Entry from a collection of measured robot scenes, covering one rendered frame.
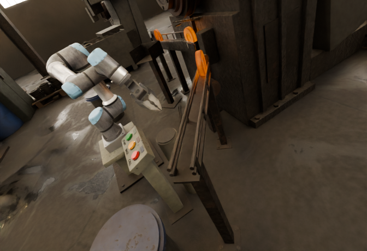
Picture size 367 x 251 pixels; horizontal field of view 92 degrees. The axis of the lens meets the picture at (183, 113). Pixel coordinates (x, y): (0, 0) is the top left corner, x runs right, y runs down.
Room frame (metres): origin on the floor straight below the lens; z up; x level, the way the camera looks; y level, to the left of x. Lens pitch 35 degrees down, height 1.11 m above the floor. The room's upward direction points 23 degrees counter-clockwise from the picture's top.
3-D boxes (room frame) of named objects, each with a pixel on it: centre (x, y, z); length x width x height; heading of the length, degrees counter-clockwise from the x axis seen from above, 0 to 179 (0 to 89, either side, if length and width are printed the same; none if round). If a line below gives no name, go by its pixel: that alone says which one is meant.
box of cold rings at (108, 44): (4.00, 1.00, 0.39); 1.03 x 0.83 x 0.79; 107
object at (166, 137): (0.72, 0.13, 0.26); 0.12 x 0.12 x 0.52
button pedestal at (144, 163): (0.65, 0.28, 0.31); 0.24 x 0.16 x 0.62; 13
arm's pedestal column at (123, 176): (1.15, 0.56, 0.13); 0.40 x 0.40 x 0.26; 17
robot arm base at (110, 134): (1.15, 0.56, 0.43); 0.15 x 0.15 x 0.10
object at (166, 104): (1.90, 0.10, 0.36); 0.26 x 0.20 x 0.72; 48
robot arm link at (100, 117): (1.15, 0.56, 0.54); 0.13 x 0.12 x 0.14; 121
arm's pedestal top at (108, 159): (1.15, 0.56, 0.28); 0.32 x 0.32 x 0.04; 17
